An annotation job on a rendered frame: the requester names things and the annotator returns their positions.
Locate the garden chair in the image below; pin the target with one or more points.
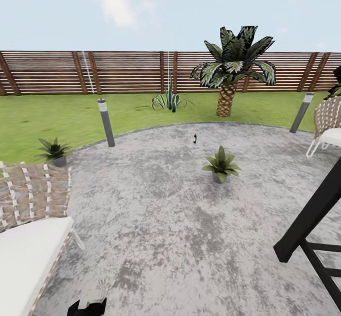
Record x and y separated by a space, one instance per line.
327 120
30 248

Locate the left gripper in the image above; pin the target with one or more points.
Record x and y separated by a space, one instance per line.
94 309

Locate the pot plant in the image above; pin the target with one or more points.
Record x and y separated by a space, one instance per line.
220 166
56 154

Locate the charcoal grill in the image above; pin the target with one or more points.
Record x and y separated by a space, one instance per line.
324 198

